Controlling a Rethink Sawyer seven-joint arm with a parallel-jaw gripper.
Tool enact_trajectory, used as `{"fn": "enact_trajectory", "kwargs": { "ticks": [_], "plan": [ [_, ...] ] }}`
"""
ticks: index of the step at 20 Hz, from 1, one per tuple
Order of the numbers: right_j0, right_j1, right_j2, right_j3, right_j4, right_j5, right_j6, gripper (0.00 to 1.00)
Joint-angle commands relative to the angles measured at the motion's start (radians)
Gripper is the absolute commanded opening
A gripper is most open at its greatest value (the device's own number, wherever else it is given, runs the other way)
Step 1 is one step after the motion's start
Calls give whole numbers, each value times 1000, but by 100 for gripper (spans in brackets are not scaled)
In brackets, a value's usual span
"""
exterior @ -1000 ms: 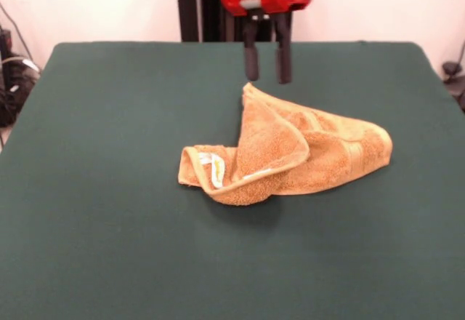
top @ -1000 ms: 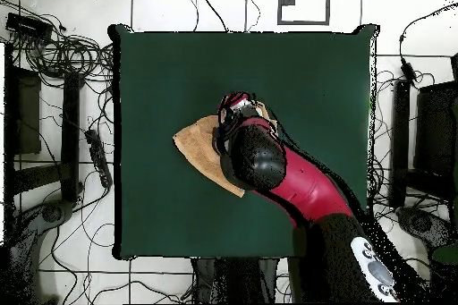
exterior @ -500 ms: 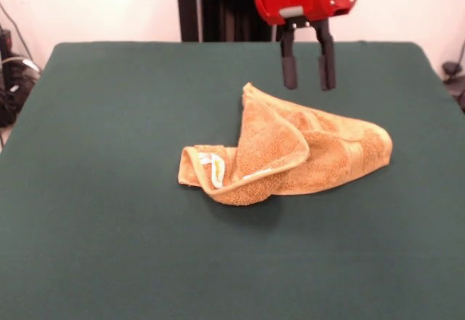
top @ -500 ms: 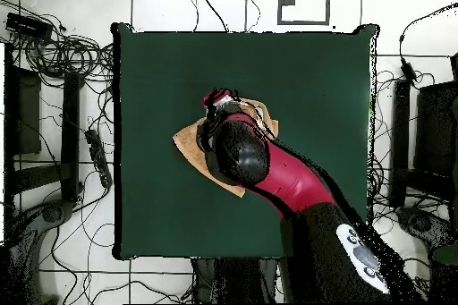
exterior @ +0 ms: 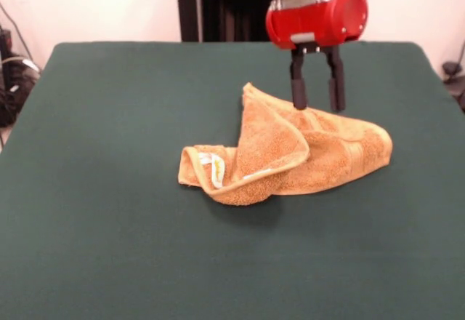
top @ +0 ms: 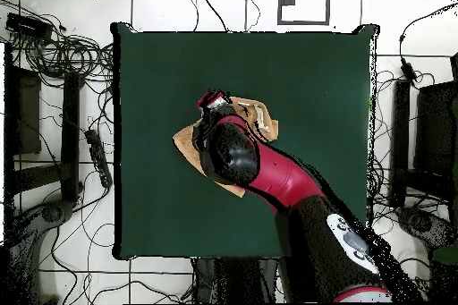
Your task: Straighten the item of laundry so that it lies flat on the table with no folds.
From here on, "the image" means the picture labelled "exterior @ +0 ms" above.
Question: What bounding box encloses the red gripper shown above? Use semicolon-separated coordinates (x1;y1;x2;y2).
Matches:
264;0;369;113

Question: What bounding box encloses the orange terry towel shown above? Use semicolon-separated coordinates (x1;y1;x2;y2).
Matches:
177;82;394;208

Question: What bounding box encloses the small black plug adapter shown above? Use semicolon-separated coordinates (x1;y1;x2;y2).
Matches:
442;61;464;83

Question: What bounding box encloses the dark green table cloth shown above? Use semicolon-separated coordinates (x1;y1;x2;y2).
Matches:
0;41;465;320

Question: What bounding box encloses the black robot pedestal frame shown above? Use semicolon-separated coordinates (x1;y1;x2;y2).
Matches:
169;0;272;43

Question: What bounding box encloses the white cable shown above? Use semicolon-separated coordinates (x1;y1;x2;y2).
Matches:
0;55;41;74

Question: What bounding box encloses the black equipment box with cables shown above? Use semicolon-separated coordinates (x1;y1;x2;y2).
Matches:
0;57;40;127

